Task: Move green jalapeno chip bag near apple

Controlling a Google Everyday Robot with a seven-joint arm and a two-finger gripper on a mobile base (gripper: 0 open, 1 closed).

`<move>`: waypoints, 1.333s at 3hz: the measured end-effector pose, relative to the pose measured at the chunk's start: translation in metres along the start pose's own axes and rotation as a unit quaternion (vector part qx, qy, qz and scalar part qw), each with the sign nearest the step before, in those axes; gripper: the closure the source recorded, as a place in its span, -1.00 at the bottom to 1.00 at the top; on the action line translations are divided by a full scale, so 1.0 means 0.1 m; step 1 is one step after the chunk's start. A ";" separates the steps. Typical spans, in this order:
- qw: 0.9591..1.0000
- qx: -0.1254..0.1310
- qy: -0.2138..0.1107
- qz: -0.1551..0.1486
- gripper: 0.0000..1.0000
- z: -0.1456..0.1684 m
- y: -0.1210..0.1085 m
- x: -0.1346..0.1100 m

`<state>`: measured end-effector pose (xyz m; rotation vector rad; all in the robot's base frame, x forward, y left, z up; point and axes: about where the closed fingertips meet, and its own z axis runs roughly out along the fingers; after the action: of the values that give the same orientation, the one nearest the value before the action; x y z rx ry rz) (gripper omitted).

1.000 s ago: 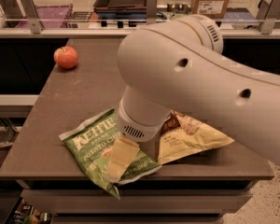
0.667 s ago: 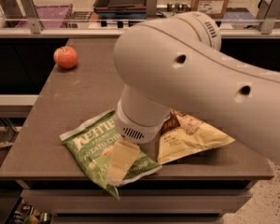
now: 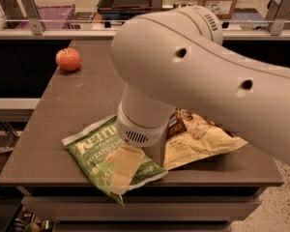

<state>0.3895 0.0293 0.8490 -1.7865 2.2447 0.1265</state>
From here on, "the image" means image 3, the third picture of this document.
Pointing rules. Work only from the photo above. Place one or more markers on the green jalapeno chip bag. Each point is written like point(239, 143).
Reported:
point(94, 150)

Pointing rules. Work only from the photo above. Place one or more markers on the purple plastic crate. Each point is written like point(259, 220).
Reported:
point(55, 17)

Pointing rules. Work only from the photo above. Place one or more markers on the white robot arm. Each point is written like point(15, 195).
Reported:
point(176, 59)

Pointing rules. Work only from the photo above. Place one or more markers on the yellow sea salt chip bag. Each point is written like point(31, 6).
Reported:
point(190, 137)

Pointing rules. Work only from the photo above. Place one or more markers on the middle metal rail bracket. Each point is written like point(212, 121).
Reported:
point(156, 5)

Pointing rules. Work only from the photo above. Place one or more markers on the metal rail bracket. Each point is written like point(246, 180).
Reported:
point(156, 5)
point(279, 20)
point(32, 20)

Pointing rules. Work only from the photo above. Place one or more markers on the brown table drawer base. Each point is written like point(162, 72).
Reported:
point(142, 213)

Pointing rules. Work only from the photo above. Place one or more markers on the right metal rail bracket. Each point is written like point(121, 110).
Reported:
point(279, 20)

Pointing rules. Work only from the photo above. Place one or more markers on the left metal rail bracket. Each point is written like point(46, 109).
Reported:
point(32, 20)

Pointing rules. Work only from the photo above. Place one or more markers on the red apple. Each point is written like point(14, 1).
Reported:
point(68, 59)

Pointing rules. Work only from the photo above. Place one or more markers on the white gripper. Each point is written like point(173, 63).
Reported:
point(144, 130)

